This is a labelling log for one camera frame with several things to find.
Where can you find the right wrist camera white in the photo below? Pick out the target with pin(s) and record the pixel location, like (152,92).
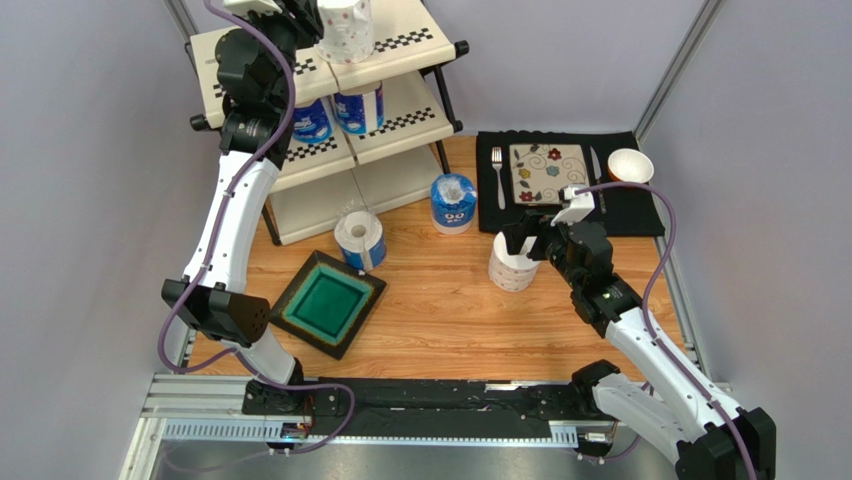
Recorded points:
(576,205)

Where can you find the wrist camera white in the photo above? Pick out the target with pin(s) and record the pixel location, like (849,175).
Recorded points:
(576,205)
(242,8)

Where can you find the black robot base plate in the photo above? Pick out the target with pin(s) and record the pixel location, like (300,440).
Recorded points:
(444,409)

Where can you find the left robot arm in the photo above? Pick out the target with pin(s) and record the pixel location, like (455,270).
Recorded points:
(210,295)

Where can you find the black cloth placemat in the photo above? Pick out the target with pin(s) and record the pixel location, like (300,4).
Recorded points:
(630,212)

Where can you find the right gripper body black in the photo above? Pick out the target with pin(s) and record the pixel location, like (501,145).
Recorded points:
(534,235)

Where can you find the square floral plate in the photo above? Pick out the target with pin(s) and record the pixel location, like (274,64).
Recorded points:
(539,171)

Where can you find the silver fork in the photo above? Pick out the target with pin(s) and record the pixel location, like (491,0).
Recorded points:
(497,164)

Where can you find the green square plate black rim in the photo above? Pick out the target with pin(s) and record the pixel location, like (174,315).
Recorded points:
(327,303)

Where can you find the cream checkered three-tier shelf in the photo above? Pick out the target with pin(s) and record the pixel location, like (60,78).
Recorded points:
(381,170)

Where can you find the white red-floral paper roll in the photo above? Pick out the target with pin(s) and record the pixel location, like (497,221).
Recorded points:
(512,273)

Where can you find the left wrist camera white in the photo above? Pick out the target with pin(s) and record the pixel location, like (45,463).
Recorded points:
(242,8)

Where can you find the white and orange bowl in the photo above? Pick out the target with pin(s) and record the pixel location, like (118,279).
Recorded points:
(630,165)

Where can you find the silver table knife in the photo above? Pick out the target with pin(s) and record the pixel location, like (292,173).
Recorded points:
(598,180)

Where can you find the plastic-wrapped roll blue label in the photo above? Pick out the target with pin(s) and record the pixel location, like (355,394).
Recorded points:
(360,236)

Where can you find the aluminium frame rail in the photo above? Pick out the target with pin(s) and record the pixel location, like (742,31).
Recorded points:
(197,425)

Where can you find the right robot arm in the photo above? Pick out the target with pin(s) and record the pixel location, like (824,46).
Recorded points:
(666,373)

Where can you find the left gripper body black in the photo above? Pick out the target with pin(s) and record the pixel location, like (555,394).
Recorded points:
(279,88)

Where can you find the blue cartoon-face roll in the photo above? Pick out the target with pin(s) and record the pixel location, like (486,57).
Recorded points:
(453,200)

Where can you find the white floral paper roll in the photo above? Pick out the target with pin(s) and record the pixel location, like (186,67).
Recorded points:
(348,31)

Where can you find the dark blue roll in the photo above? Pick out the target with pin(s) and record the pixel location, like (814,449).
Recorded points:
(360,110)
(313,122)

